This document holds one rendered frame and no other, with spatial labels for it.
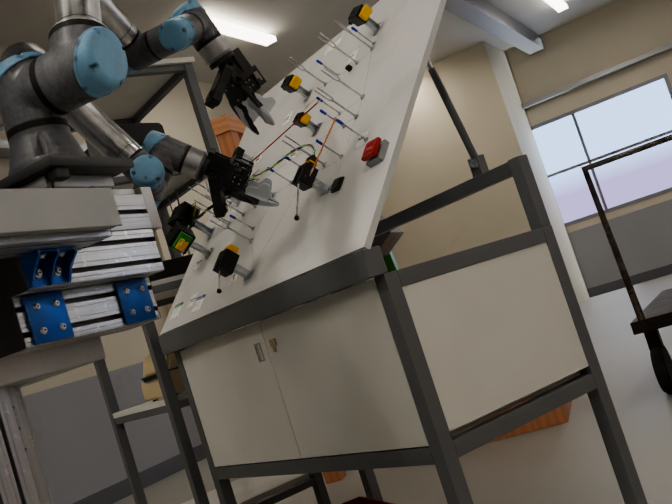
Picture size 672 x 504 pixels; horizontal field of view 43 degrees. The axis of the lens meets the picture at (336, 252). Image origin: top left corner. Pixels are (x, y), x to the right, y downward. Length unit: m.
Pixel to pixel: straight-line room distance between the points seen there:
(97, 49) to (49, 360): 0.58
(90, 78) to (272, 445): 1.29
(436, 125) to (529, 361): 9.21
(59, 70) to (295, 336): 0.97
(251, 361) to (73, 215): 1.15
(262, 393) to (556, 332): 0.84
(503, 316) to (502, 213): 8.86
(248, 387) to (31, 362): 1.02
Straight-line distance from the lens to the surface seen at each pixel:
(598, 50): 11.82
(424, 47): 2.24
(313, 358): 2.21
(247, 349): 2.48
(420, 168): 11.31
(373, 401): 2.06
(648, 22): 11.78
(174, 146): 2.15
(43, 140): 1.69
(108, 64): 1.65
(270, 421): 2.49
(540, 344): 2.20
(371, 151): 2.04
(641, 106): 11.64
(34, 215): 1.39
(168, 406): 2.95
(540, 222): 2.30
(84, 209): 1.47
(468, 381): 2.01
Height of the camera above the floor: 0.73
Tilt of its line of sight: 4 degrees up
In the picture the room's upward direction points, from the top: 18 degrees counter-clockwise
